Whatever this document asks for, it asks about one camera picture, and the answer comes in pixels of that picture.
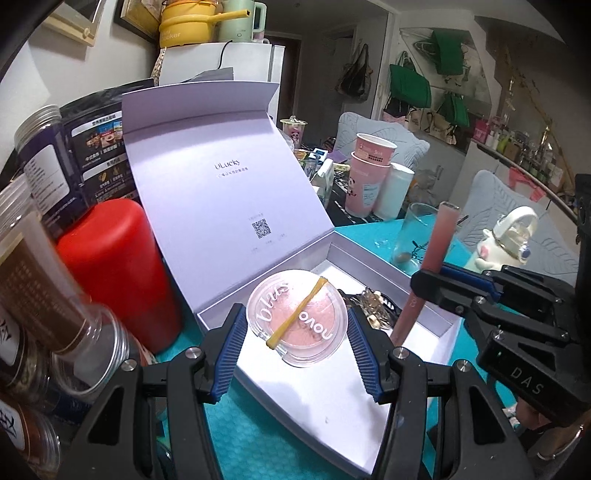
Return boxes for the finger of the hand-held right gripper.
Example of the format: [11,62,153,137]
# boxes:
[440,261,576,315]
[410,269,574,345]

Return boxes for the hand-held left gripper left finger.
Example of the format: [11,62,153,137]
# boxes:
[60,302,249,480]

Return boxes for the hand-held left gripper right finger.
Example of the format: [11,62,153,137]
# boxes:
[346,307,532,480]

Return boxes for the pink lip gloss tube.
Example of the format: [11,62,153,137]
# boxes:
[390,200,462,347]

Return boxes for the round pink blush compact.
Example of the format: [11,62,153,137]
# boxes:
[246,270,347,368]

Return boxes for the black hair clip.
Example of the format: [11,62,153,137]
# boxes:
[341,290,403,333]

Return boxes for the white hinged gift box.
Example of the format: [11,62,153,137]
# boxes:
[121,82,462,478]

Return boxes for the person's right hand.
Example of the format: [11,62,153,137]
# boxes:
[517,406,591,462]

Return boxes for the white cartoon water bottle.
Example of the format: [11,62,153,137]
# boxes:
[464,205,539,273]

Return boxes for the gold hair clip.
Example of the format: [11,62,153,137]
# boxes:
[351,287,391,328]

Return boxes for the clear cartoon drinking glass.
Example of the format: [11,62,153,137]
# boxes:
[392,202,441,266]

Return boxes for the yellow rubber band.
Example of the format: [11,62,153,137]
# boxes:
[266,277,329,348]

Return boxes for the white paper cup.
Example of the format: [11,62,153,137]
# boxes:
[374,162,415,220]

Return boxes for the pink panda paper cup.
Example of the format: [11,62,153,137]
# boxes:
[344,161,393,217]

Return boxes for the row of bottles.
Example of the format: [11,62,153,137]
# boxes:
[475,115,578,195]

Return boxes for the red cylindrical canister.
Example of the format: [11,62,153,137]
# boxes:
[56,198,183,354]

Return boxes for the small white carton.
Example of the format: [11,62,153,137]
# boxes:
[314,159,335,197]

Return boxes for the green tote bag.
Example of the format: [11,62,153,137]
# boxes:
[431,28,465,77]
[438,91,469,127]
[389,52,432,108]

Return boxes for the clear jar with herbs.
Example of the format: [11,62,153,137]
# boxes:
[0,318,52,407]

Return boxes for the clear jar brown label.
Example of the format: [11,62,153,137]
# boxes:
[0,178,132,400]

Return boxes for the clear jar red-brown contents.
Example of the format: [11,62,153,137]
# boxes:
[0,397,63,480]

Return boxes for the brown hanging bag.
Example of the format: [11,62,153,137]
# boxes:
[339,44,372,100]

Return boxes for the dark snack pouch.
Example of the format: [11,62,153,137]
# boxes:
[60,78,155,227]

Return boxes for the silver lid dark jar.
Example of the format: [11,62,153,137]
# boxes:
[14,105,90,232]

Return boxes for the white refrigerator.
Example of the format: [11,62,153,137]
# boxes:
[159,41,284,125]

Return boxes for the yellow cooking pot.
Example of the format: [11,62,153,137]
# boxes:
[159,0,229,49]

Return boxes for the light green kettle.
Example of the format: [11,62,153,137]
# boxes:
[219,0,267,43]

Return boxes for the dark picture frame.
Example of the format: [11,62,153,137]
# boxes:
[115,0,162,33]

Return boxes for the wooden picture frame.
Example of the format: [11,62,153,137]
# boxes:
[48,0,105,47]

